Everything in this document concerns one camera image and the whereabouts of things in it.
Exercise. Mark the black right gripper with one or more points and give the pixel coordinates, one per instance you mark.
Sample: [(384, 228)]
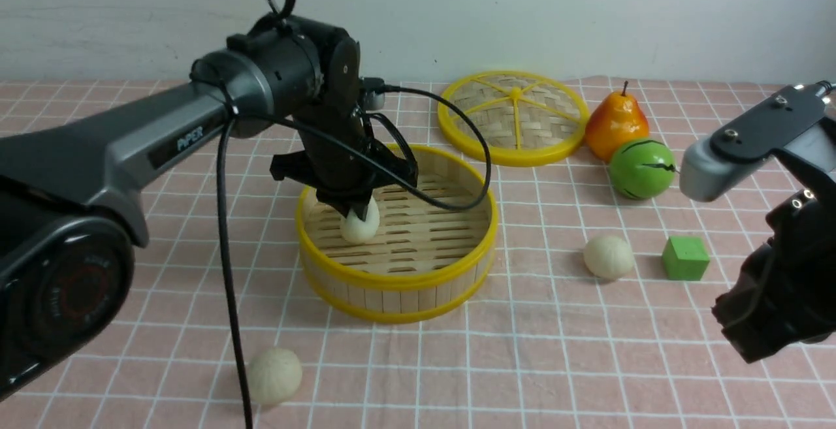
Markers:
[(785, 292)]

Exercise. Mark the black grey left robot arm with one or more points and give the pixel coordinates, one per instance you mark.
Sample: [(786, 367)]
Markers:
[(71, 213)]

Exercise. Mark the yellow woven bamboo steamer lid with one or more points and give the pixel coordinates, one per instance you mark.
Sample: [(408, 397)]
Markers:
[(527, 120)]

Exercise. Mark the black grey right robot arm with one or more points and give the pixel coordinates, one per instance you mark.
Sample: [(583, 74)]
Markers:
[(790, 126)]

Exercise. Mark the green toy watermelon ball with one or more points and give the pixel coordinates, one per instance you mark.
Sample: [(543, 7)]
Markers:
[(642, 169)]

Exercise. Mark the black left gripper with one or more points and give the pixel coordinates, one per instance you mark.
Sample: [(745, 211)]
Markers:
[(340, 156)]

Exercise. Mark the orange yellow toy pear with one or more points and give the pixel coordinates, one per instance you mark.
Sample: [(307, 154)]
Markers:
[(618, 119)]

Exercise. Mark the white bun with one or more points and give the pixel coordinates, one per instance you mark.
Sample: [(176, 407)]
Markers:
[(608, 257), (274, 376), (357, 231)]

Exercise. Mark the yellow rimmed bamboo steamer tray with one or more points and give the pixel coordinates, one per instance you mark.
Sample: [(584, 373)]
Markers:
[(422, 262)]

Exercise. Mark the green foam cube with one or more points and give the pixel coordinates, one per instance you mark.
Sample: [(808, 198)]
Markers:
[(685, 258)]

